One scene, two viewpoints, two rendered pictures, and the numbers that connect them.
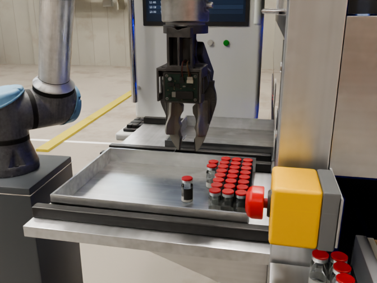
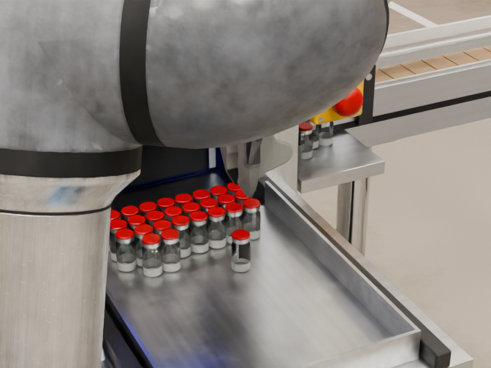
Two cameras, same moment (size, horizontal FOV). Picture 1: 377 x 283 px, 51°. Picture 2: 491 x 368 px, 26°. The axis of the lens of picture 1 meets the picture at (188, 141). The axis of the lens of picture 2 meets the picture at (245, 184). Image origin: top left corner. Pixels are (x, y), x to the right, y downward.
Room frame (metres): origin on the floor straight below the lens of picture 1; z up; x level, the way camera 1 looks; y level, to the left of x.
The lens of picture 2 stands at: (1.27, 0.81, 1.56)
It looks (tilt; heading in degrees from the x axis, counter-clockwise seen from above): 29 degrees down; 233
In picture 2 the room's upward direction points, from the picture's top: straight up
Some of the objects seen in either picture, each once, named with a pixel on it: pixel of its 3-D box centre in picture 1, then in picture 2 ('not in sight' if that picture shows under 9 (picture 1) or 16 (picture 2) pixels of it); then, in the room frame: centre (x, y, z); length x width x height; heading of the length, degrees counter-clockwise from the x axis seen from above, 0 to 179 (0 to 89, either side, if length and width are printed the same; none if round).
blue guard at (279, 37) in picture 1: (276, 49); not in sight; (1.49, -0.32, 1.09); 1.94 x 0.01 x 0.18; 169
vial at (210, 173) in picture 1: (211, 176); (170, 250); (0.73, -0.05, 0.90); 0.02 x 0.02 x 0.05
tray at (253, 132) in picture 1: (237, 135); not in sight; (1.02, -0.13, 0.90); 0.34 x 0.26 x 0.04; 79
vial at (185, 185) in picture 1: (187, 190); (240, 252); (0.66, 0.00, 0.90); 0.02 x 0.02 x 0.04
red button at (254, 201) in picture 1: (261, 202); (345, 98); (0.43, -0.09, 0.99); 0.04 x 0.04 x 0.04; 79
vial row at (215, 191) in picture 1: (220, 183); (190, 234); (0.69, -0.06, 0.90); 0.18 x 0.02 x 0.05; 168
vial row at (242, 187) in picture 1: (244, 185); (175, 216); (0.68, -0.11, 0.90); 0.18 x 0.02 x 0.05; 168
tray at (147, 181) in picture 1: (164, 182); (230, 288); (0.71, 0.05, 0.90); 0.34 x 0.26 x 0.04; 78
